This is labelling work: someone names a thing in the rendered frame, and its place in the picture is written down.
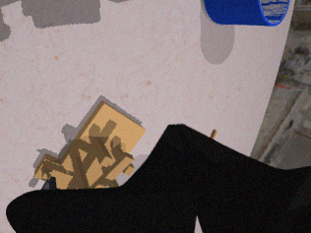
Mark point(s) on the tan wooden rod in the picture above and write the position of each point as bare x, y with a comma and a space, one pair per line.
213, 135

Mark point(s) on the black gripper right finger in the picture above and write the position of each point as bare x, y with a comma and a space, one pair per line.
239, 194

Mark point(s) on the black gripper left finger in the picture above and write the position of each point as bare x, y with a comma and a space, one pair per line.
155, 199

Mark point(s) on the blue mug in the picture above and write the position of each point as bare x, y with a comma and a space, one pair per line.
245, 12

